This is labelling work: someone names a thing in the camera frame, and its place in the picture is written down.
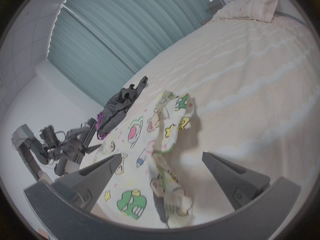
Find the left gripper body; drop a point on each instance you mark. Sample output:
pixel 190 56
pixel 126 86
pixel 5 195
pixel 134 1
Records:
pixel 71 149

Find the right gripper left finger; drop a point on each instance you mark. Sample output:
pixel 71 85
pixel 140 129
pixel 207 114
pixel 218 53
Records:
pixel 82 184

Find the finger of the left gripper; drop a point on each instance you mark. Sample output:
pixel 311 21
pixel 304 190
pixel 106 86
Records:
pixel 93 149

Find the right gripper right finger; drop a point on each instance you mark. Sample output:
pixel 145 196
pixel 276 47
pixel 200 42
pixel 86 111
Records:
pixel 240 181

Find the white printed pyjama top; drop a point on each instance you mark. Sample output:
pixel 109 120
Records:
pixel 135 164

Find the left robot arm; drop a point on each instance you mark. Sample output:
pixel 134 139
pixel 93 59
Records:
pixel 23 134

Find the bed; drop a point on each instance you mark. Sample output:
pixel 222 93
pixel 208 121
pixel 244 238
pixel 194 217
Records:
pixel 250 84

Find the purple satin garment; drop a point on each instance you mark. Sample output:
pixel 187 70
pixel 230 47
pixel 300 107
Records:
pixel 100 117

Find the black garment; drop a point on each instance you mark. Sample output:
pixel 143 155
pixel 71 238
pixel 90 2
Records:
pixel 117 106

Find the blue-green curtain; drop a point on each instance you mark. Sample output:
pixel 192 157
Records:
pixel 82 59
pixel 137 16

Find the pink striped pillow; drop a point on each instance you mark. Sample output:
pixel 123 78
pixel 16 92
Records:
pixel 250 7

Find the grey bedside table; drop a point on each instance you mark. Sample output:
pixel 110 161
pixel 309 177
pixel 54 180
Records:
pixel 213 6

